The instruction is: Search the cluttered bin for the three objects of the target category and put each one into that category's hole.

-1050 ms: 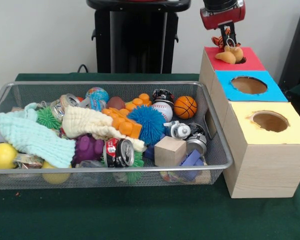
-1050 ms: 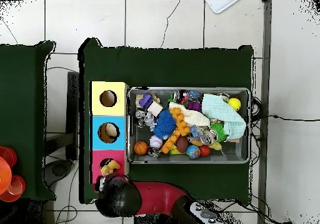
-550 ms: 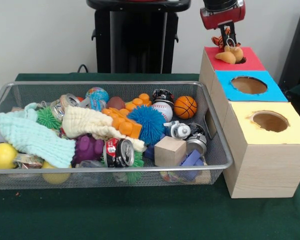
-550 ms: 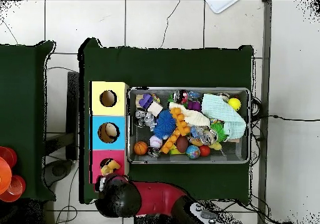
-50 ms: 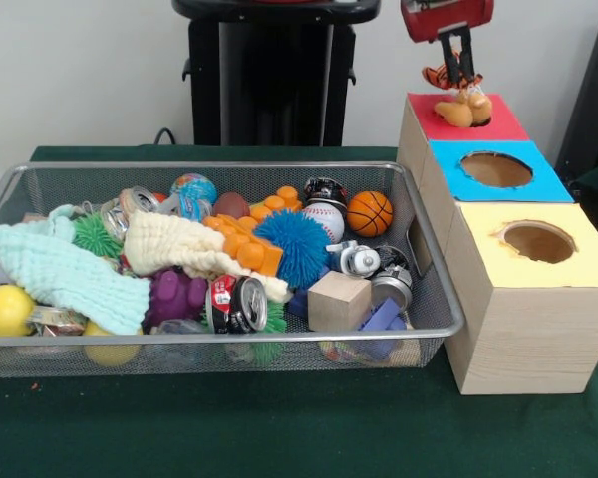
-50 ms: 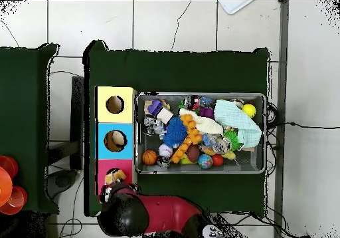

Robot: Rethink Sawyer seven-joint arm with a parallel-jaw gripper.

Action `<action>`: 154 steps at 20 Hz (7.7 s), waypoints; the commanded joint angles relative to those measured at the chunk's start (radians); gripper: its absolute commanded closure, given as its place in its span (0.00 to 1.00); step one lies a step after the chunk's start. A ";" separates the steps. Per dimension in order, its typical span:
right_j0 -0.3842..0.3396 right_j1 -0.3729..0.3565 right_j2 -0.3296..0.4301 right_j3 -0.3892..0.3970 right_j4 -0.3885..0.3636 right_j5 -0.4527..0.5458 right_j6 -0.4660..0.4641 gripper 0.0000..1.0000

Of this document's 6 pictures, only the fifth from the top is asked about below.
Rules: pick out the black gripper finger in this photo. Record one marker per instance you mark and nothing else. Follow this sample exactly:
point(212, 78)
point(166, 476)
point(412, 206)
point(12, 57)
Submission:
point(448, 57)
point(467, 55)

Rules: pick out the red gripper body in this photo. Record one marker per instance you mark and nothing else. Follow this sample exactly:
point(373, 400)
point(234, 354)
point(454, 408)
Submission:
point(448, 15)

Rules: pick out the orange striped tiger plush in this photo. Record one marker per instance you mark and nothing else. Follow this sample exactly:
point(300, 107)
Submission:
point(434, 74)

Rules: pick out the brown plush toy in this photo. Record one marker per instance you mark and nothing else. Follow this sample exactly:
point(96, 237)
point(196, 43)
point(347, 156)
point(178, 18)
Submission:
point(461, 110)

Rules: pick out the mint green cloth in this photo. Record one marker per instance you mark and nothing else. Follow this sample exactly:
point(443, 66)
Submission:
point(55, 264)

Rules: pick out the wooden box with three holes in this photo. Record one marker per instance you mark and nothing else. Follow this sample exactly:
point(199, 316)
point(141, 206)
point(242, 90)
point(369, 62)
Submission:
point(528, 338)

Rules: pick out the silver mesh bin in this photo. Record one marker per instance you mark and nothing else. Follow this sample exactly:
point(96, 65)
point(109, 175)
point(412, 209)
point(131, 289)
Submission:
point(179, 359)

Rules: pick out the orange basketball toy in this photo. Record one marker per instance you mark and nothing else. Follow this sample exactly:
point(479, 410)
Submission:
point(371, 214)

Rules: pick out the white baseball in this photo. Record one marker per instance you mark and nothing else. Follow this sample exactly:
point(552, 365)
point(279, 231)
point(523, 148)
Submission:
point(324, 219)

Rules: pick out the blue spiky ball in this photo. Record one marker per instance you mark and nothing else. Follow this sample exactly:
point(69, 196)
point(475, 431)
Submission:
point(291, 249)

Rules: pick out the wooden cube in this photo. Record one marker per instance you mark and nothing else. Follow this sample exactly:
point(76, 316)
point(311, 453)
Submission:
point(336, 301)

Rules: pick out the orange building block toy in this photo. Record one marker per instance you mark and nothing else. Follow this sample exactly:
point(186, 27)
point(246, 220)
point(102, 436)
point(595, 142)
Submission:
point(244, 244)

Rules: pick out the red black soda can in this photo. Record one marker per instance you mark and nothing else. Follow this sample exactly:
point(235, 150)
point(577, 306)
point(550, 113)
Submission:
point(239, 304)

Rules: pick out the cream knitted cloth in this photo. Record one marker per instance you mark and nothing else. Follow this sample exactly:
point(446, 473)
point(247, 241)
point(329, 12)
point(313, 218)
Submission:
point(169, 239)

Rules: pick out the purple rubber toy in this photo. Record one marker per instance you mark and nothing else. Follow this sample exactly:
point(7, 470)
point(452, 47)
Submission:
point(174, 299)

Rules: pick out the dark green table cloth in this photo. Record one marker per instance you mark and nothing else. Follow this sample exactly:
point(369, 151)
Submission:
point(279, 428)

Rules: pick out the yellow ball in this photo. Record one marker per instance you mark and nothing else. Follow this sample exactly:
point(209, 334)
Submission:
point(2, 311)

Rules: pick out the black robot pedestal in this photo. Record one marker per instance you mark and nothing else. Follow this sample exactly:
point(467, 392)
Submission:
point(279, 74)

